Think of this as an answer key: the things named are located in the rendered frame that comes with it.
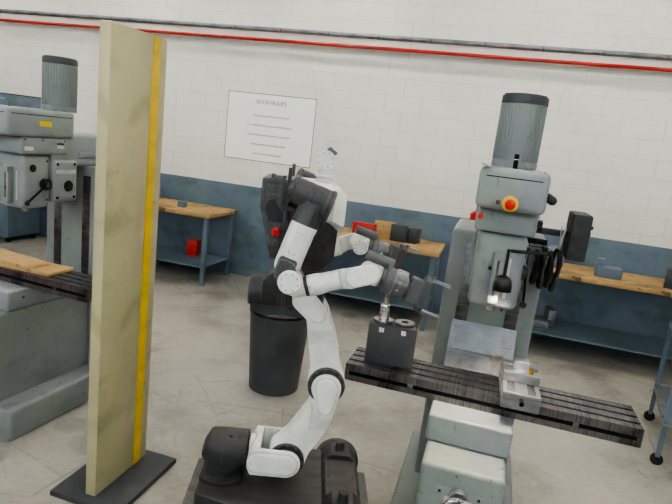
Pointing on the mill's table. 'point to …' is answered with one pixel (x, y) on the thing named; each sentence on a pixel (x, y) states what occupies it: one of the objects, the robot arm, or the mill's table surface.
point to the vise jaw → (520, 376)
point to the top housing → (510, 185)
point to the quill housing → (477, 293)
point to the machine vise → (509, 391)
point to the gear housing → (507, 222)
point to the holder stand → (391, 342)
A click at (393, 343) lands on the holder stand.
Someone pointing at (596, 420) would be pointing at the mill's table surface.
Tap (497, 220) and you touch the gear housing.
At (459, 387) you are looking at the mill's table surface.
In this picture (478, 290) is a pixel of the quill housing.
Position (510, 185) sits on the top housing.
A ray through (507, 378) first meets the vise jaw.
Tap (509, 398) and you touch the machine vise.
